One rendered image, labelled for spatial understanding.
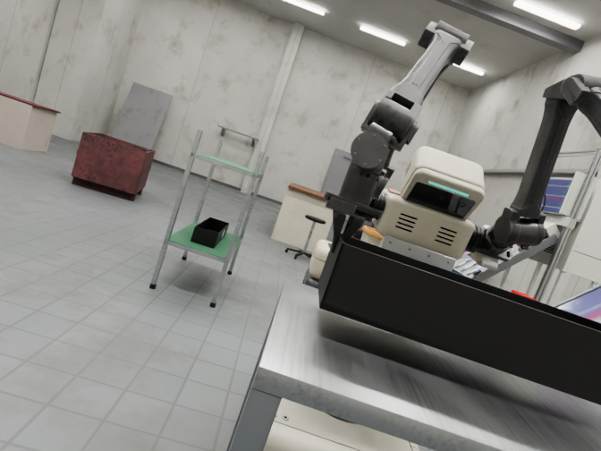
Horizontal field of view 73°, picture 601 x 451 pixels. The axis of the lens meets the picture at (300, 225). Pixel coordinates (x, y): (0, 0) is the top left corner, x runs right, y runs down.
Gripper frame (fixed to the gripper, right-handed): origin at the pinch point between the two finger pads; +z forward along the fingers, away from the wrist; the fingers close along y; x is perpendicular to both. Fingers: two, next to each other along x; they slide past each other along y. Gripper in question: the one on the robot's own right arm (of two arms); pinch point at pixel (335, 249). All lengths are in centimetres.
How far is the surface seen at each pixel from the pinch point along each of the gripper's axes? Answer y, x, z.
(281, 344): -4.4, -16.8, 13.4
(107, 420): -48, 62, 92
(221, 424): -10, 80, 92
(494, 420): 27.2, -17.5, 13.1
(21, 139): -461, 553, 72
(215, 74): -385, 1141, -224
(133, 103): -564, 1083, -63
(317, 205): 9, 532, 14
